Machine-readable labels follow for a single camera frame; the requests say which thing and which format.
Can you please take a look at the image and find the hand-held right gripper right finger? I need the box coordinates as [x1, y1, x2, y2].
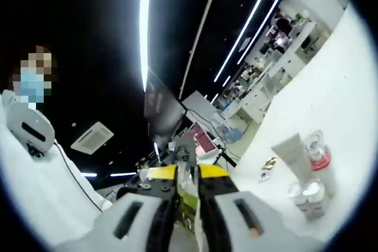
[197, 162, 324, 252]

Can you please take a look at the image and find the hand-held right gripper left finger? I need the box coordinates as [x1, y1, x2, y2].
[57, 165, 180, 252]

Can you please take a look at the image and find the black green skincare packet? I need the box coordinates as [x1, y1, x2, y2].
[170, 136, 205, 252]

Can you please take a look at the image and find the gold skincare sachet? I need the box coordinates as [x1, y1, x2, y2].
[263, 156, 279, 171]

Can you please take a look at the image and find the small white skincare bottle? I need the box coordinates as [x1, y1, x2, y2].
[303, 181, 328, 222]
[287, 181, 311, 215]

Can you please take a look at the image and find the white skincare tube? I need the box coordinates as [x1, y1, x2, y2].
[271, 132, 314, 184]

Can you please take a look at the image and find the computer monitor purple screen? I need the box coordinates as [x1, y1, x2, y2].
[188, 121, 221, 159]

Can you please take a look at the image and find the blue water jug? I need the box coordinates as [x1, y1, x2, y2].
[223, 127, 243, 144]

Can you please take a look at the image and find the ceiling air conditioner unit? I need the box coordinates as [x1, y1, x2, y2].
[70, 120, 115, 156]

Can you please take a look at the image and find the large dark monitor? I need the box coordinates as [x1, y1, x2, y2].
[144, 70, 187, 144]

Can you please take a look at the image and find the person's white clothing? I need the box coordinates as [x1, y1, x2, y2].
[0, 89, 113, 248]

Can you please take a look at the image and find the white chest device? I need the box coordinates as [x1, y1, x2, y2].
[5, 100, 56, 159]

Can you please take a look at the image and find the white office desk row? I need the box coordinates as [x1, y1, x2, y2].
[218, 18, 325, 123]

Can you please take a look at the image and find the ceiling light strip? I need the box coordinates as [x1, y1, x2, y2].
[138, 0, 157, 92]

